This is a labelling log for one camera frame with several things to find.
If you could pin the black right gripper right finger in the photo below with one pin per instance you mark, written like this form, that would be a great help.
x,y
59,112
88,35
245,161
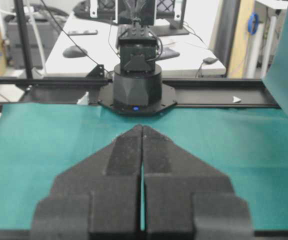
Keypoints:
x,y
186,198

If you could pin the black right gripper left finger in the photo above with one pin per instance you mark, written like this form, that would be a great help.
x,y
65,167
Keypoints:
x,y
98,198

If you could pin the green table mat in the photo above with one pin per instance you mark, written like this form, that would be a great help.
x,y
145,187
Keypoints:
x,y
39,141

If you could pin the black computer mouse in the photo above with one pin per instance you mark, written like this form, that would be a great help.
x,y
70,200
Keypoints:
x,y
74,52

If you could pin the white office desk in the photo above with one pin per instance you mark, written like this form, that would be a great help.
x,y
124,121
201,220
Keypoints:
x,y
100,50

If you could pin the black monitor stand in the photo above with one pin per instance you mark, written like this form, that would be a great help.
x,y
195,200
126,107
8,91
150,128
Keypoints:
x,y
175,27

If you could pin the blue tape roll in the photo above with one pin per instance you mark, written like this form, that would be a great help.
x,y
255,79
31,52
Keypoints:
x,y
253,23

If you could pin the black aluminium frame rail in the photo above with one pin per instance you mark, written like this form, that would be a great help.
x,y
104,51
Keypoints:
x,y
181,92

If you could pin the black vertical frame post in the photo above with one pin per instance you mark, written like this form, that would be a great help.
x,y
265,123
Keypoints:
x,y
24,37

